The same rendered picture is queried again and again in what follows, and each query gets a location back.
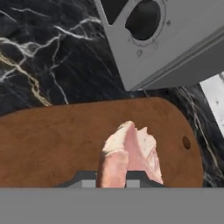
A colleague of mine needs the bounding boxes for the pink raw steak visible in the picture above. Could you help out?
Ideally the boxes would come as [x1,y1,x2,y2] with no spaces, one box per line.
[96,120,165,188]

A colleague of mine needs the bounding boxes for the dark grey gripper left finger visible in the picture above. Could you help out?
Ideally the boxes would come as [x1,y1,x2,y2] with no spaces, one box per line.
[58,171,98,188]

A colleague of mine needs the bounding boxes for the grey toaster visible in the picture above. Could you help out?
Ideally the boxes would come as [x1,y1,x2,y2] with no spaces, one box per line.
[94,0,224,92]

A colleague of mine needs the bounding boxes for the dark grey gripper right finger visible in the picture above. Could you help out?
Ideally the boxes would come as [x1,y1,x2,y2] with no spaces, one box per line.
[125,171,162,188]

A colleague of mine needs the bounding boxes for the brown wooden cutting board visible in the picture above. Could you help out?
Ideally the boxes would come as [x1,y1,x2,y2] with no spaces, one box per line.
[0,96,205,188]

